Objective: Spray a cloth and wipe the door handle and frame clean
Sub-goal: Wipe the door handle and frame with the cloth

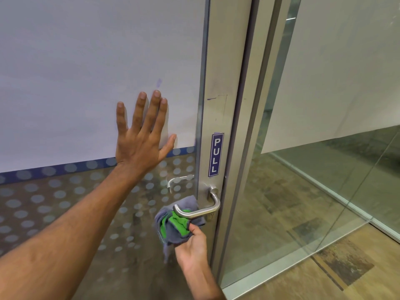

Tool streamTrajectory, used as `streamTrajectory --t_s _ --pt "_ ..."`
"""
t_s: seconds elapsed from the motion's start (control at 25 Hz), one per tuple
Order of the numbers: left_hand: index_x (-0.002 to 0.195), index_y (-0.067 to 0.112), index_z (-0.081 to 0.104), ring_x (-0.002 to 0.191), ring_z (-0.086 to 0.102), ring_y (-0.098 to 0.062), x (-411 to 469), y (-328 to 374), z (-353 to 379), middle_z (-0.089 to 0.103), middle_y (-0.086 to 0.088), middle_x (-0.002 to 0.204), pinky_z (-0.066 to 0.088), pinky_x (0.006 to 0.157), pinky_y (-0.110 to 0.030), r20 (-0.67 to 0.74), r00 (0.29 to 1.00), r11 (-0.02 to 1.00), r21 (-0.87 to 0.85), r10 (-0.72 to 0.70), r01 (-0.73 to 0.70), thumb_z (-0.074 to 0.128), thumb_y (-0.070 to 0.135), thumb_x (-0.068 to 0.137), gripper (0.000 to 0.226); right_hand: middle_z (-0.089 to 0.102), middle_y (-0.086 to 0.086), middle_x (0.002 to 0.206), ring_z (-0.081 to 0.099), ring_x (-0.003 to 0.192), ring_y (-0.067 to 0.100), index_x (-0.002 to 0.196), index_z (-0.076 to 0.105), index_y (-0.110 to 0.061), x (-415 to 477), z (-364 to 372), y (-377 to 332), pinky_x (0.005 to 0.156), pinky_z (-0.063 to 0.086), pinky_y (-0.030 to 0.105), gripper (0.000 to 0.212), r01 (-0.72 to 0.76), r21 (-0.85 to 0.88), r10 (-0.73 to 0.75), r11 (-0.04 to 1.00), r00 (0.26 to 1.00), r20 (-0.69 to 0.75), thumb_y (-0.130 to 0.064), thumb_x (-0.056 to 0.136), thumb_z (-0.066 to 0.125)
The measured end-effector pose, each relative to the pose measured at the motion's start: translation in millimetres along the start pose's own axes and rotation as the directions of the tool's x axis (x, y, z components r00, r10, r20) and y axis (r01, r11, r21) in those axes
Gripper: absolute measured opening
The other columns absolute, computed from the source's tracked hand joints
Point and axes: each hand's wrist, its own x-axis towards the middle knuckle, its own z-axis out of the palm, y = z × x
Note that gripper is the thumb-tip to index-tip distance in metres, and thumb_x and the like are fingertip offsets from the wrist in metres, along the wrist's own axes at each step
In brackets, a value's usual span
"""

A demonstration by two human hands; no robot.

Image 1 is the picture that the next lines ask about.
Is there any person's left hand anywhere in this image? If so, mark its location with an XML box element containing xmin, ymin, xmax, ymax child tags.
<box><xmin>116</xmin><ymin>90</ymin><xmax>178</xmax><ymax>176</ymax></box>

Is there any glass partition with white film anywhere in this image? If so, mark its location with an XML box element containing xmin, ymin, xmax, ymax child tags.
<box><xmin>220</xmin><ymin>0</ymin><xmax>400</xmax><ymax>288</ymax></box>

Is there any metal floor rail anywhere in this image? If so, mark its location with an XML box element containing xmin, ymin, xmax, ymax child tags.
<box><xmin>269</xmin><ymin>151</ymin><xmax>400</xmax><ymax>242</ymax></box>

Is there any frosted glass door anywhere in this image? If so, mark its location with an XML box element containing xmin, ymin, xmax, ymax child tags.
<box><xmin>0</xmin><ymin>0</ymin><xmax>260</xmax><ymax>300</ymax></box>

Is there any silver metal door handle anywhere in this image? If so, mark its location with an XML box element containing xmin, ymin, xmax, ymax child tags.
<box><xmin>172</xmin><ymin>185</ymin><xmax>221</xmax><ymax>220</ymax></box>

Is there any grey and green cleaning cloth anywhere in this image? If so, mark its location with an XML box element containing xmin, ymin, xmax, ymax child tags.
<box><xmin>154</xmin><ymin>195</ymin><xmax>207</xmax><ymax>264</ymax></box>

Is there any grey metal door frame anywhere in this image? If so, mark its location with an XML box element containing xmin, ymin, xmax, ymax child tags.
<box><xmin>217</xmin><ymin>0</ymin><xmax>303</xmax><ymax>300</ymax></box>

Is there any person's right hand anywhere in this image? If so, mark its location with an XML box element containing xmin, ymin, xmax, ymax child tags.
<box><xmin>174</xmin><ymin>223</ymin><xmax>209</xmax><ymax>275</ymax></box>

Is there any silver inner door handle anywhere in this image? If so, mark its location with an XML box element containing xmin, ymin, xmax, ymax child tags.
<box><xmin>167</xmin><ymin>175</ymin><xmax>195</xmax><ymax>194</ymax></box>

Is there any blue door sign sticker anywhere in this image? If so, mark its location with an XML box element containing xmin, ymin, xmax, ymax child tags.
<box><xmin>208</xmin><ymin>132</ymin><xmax>225</xmax><ymax>178</ymax></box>

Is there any person's left forearm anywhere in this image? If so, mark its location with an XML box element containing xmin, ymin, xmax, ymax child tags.
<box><xmin>0</xmin><ymin>162</ymin><xmax>159</xmax><ymax>300</ymax></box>

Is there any person's right forearm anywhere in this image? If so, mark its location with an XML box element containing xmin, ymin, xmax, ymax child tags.
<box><xmin>181</xmin><ymin>263</ymin><xmax>227</xmax><ymax>300</ymax></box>

